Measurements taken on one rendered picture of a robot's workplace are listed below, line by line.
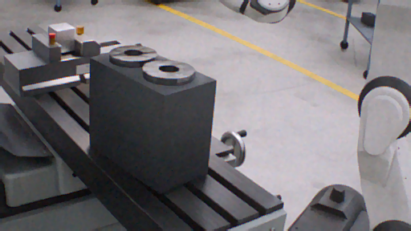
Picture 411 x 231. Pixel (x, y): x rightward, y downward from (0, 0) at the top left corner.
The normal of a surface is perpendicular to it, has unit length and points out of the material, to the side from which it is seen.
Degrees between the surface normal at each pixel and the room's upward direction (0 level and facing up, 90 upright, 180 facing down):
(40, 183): 90
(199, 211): 0
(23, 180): 90
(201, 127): 90
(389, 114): 90
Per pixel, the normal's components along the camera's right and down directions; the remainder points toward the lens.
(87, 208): 0.59, 0.39
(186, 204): 0.08, -0.90
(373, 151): -0.51, 0.32
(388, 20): -0.44, 0.70
